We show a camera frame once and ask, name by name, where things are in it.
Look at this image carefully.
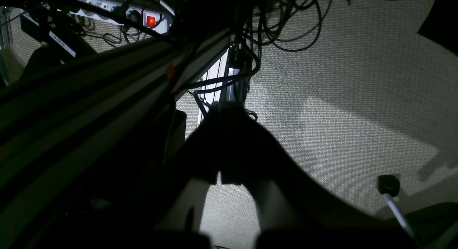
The black plug white cable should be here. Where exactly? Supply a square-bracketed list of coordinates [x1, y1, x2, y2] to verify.
[377, 175, 421, 246]

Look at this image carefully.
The black power adapter brick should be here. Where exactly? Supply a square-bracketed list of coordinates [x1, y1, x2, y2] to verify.
[20, 7, 97, 63]

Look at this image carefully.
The white power strip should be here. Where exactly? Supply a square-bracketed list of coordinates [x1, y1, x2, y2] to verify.
[77, 0, 174, 34]

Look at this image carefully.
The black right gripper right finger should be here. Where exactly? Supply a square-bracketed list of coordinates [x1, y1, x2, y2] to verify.
[219, 102, 322, 239]

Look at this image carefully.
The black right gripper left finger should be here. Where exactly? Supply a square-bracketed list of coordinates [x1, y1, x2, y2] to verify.
[157, 102, 229, 239]

